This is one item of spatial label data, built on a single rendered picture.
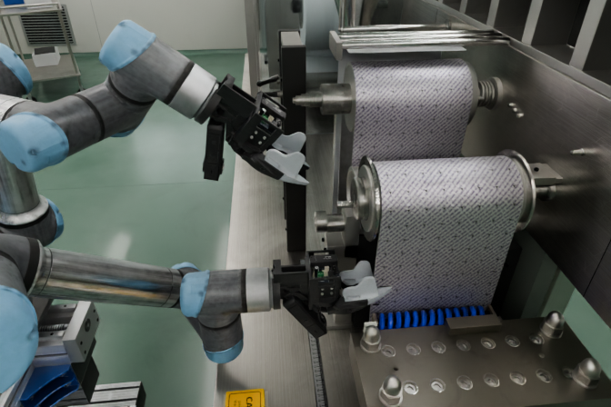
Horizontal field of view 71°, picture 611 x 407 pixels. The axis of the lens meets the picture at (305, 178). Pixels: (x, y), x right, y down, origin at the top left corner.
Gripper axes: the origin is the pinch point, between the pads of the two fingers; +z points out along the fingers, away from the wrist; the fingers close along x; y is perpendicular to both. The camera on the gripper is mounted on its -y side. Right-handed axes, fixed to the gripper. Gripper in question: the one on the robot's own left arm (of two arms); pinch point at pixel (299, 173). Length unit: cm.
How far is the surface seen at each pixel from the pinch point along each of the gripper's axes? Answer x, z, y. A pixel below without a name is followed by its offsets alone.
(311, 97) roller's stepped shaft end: 21.3, -0.8, 3.6
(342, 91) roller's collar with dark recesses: 21.4, 3.2, 8.7
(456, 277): -8.7, 32.5, 5.3
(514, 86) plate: 21.1, 28.7, 31.6
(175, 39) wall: 509, -34, -257
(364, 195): -5.0, 8.5, 6.6
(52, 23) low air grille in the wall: 492, -169, -333
